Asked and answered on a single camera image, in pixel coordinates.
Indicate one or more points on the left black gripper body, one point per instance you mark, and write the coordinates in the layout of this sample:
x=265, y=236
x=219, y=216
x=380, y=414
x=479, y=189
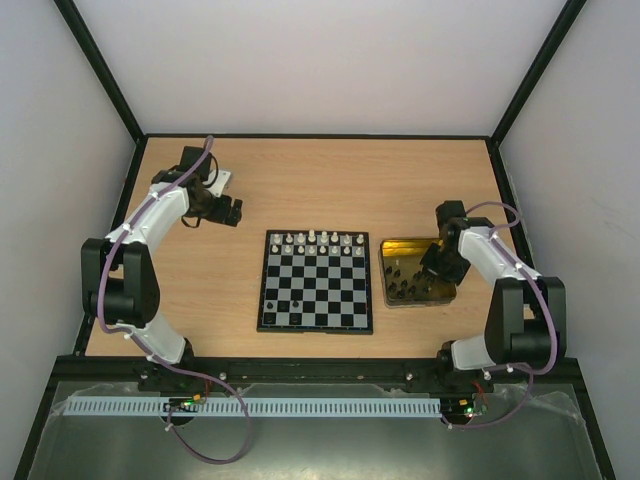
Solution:
x=220, y=215

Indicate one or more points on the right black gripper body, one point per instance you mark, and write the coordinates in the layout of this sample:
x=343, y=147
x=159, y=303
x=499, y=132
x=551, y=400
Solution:
x=433, y=256

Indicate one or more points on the gold metal tin tray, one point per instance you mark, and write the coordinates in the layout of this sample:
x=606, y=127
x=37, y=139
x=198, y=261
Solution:
x=405, y=282

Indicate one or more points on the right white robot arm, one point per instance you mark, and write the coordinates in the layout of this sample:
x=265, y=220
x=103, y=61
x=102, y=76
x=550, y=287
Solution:
x=525, y=328

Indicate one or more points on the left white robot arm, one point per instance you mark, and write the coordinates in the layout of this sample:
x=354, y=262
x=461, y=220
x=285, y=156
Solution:
x=119, y=286

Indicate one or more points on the black white chessboard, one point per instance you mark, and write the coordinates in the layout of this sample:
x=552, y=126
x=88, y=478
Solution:
x=332, y=281

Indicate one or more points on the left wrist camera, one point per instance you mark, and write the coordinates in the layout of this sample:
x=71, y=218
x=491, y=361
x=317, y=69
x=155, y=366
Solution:
x=218, y=182

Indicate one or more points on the black mounting rail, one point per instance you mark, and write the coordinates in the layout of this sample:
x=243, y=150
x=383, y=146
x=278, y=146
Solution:
x=424, y=375

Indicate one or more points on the white slotted cable duct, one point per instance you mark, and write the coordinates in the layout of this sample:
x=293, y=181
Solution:
x=256, y=407

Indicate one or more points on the black frame enclosure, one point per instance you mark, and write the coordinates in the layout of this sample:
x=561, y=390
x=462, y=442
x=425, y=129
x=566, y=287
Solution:
x=76, y=362

